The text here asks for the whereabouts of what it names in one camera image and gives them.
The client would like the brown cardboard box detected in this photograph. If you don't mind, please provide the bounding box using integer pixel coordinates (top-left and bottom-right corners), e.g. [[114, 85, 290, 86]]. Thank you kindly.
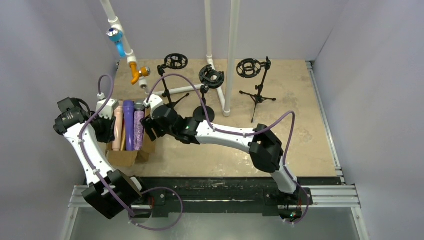
[[105, 99, 157, 168]]

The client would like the black round-base mic stand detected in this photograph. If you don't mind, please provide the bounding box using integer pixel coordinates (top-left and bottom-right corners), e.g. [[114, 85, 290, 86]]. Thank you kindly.
[[192, 64, 225, 122]]

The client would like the black tripod mic stand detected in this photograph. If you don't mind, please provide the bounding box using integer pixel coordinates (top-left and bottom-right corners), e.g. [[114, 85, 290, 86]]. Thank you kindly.
[[157, 53, 190, 109], [236, 56, 277, 124]]

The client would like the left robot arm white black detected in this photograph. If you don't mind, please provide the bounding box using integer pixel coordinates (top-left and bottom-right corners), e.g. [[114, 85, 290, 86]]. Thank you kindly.
[[53, 97, 142, 219]]

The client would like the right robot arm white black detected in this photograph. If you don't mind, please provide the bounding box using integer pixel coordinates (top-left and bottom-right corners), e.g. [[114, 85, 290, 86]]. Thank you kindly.
[[141, 105, 298, 194]]

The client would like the pink microphone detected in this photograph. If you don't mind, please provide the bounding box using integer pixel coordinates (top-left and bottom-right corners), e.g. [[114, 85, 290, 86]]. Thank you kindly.
[[112, 100, 124, 151]]

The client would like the glitter purple microphone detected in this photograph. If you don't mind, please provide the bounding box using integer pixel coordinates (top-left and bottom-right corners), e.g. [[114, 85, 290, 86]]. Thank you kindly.
[[134, 100, 145, 151]]

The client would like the orange toy microphone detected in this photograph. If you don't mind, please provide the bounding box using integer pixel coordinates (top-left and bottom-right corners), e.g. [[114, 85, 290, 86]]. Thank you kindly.
[[128, 61, 151, 85]]

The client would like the blue toy microphone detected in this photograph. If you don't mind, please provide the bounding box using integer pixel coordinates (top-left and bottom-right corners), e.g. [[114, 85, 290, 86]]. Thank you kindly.
[[106, 27, 126, 58]]

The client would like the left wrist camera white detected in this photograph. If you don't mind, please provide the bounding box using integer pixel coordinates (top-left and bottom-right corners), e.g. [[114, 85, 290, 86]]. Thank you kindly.
[[95, 99, 119, 120]]

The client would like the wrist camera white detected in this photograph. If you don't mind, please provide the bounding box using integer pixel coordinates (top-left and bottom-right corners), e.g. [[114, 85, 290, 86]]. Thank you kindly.
[[95, 99, 119, 120], [143, 94, 164, 116]]

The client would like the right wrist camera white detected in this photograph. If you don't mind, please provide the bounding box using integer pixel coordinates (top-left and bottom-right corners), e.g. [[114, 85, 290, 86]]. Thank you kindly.
[[143, 94, 164, 116]]

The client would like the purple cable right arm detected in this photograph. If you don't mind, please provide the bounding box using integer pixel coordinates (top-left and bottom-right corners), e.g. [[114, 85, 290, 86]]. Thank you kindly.
[[145, 73, 311, 226]]

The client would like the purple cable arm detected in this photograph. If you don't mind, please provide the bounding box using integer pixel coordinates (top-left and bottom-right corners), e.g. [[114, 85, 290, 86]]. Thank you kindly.
[[78, 74, 184, 232], [145, 73, 311, 226]]

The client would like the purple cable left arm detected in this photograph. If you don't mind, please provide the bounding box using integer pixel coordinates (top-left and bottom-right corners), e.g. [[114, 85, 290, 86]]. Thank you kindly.
[[78, 74, 184, 232]]

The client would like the black table edge rail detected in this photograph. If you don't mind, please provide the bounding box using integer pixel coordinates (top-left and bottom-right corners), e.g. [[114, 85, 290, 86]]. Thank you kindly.
[[131, 177, 342, 220]]

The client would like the white PVC pipe frame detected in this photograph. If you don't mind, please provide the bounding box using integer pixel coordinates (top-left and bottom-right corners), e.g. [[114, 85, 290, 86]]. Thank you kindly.
[[100, 0, 241, 117]]

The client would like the aluminium frame rail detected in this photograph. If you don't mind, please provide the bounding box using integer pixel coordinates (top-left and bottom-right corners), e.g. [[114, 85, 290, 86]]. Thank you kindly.
[[60, 177, 369, 240]]

